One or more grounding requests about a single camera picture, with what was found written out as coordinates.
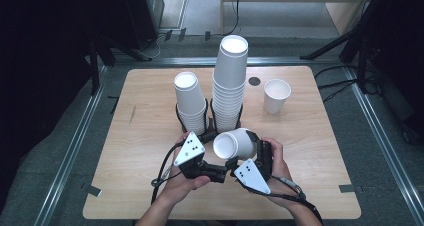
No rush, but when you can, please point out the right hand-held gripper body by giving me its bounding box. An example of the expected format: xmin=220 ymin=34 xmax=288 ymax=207
xmin=233 ymin=137 xmax=275 ymax=196

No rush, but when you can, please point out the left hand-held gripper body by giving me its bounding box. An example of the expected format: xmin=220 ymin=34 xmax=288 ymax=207
xmin=173 ymin=131 xmax=232 ymax=184

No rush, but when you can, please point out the black wire cup holder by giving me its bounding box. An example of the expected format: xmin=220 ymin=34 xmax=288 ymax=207
xmin=174 ymin=98 xmax=244 ymax=141

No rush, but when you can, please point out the white paper cup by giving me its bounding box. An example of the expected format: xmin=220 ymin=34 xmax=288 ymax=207
xmin=263 ymin=78 xmax=292 ymax=116
xmin=212 ymin=127 xmax=258 ymax=161

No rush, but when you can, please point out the tall stack of white cups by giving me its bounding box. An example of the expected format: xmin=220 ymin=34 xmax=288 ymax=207
xmin=211 ymin=34 xmax=249 ymax=134

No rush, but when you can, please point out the person's right hand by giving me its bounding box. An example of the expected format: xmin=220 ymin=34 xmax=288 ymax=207
xmin=261 ymin=137 xmax=302 ymax=210

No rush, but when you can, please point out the person's left hand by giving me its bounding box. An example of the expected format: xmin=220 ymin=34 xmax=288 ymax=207
xmin=155 ymin=132 xmax=212 ymax=205

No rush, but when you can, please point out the short stack of white cups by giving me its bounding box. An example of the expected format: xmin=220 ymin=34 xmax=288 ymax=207
xmin=173 ymin=71 xmax=210 ymax=136

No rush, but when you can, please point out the black tripod stand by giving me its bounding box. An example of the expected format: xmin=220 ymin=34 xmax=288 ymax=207
xmin=299 ymin=0 xmax=383 ymax=94
xmin=87 ymin=35 xmax=153 ymax=96

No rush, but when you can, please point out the dark computer tower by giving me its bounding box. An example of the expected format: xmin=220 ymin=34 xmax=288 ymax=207
xmin=121 ymin=0 xmax=165 ymax=51

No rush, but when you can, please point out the light wooden desk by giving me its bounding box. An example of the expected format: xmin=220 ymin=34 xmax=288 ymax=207
xmin=219 ymin=0 xmax=378 ymax=36

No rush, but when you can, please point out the left hand-held gripper black cable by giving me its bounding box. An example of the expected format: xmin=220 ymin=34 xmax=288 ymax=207
xmin=150 ymin=142 xmax=184 ymax=206

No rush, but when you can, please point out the aluminium frame rail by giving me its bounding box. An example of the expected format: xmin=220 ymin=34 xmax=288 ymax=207
xmin=344 ymin=65 xmax=424 ymax=218
xmin=112 ymin=56 xmax=348 ymax=67
xmin=33 ymin=65 xmax=110 ymax=226

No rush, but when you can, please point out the black floor cable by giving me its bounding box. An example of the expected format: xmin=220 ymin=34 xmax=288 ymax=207
xmin=314 ymin=64 xmax=360 ymax=103

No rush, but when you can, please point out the thin white cable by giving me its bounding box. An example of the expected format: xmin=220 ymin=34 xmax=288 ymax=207
xmin=145 ymin=35 xmax=168 ymax=59

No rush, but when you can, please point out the thin black hanging cable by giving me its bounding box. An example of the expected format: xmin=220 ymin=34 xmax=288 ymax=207
xmin=223 ymin=0 xmax=242 ymax=37

